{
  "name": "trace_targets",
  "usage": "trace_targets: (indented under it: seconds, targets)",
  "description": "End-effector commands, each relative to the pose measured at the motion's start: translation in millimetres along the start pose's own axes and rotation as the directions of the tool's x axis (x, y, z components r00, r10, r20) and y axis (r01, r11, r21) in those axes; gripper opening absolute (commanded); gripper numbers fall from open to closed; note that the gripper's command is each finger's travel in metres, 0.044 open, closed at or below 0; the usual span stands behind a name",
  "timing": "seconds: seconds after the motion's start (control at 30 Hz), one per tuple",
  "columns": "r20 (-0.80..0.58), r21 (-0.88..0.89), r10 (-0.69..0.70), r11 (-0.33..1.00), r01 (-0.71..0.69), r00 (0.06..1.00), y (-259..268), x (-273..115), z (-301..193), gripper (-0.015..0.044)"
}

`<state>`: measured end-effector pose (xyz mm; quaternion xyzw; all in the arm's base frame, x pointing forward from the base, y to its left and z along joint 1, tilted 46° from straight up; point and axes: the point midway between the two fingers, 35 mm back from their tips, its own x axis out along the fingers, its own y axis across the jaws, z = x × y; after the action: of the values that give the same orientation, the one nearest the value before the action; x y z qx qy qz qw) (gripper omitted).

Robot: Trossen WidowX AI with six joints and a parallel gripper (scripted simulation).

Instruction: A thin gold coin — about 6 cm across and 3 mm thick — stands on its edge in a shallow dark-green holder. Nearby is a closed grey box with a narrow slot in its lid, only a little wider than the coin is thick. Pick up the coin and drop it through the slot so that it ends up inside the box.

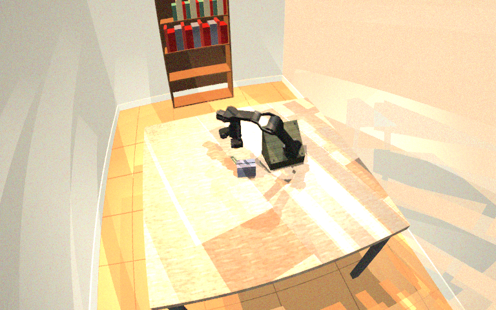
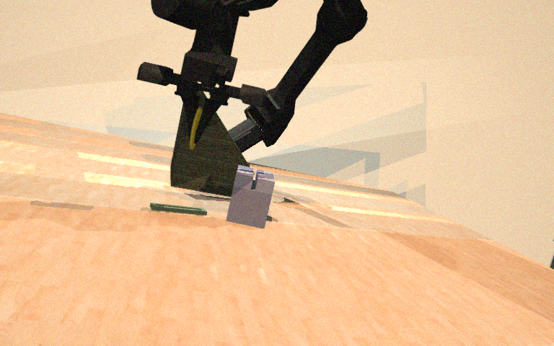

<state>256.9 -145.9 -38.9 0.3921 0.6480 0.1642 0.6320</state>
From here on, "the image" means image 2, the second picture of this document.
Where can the gold coin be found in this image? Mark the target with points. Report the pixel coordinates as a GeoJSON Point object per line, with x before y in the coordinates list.
{"type": "Point", "coordinates": [194, 126]}

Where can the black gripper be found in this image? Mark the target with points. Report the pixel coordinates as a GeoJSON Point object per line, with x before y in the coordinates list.
{"type": "Point", "coordinates": [162, 75]}

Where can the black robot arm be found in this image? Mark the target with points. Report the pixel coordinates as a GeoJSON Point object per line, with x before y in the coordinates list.
{"type": "Point", "coordinates": [338, 21]}

